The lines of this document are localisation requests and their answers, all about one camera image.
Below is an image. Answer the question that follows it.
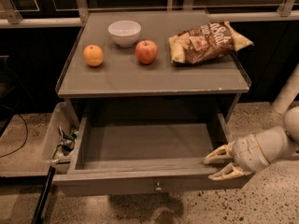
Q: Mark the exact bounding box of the metal railing frame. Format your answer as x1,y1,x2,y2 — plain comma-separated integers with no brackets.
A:
0,0,299,27

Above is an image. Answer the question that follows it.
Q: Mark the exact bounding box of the orange fruit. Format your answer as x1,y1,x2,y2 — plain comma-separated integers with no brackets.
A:
83,45,104,66

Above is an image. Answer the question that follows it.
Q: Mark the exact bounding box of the black cable on floor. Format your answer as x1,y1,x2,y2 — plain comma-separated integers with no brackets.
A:
0,105,30,159

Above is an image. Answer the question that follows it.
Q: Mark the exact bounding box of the grey top drawer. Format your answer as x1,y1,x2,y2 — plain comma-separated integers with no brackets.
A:
53,113,249,196

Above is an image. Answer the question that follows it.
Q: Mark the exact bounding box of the white ceramic bowl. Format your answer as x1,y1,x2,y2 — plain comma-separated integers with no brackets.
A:
108,21,141,48

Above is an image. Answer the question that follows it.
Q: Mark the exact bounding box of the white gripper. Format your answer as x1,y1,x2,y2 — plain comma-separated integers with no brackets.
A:
204,134,270,181

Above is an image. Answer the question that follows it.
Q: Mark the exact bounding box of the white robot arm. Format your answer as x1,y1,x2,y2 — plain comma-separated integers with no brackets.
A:
204,64,299,181

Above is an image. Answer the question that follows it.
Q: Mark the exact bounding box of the red apple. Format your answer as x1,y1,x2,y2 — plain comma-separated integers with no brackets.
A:
135,39,158,64

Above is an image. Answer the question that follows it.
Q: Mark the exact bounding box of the clutter inside plastic bin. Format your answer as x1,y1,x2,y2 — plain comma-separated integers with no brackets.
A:
51,127,78,160

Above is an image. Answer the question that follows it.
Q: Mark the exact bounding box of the brown chip bag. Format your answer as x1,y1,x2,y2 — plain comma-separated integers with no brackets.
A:
169,21,253,64

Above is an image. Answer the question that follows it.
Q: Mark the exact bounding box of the grey drawer cabinet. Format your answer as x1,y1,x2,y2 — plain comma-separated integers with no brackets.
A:
55,10,252,133

